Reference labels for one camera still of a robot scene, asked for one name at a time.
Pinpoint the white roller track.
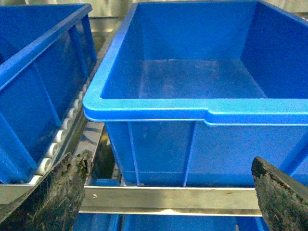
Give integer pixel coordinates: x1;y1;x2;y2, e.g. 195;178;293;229
26;80;90;185

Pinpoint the metal rack front rail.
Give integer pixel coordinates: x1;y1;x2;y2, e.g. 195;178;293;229
0;183;263;217

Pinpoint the blue bin with buttons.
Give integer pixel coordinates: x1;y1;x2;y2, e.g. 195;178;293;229
0;3;97;184

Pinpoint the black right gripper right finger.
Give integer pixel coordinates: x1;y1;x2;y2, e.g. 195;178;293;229
251;157;308;231

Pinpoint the blue lower shelf bin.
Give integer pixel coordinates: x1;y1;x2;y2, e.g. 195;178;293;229
73;213;268;231

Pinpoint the blue target bin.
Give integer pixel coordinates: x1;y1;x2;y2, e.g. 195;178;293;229
83;0;308;187

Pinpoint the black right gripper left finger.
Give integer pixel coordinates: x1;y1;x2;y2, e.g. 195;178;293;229
0;150;93;231

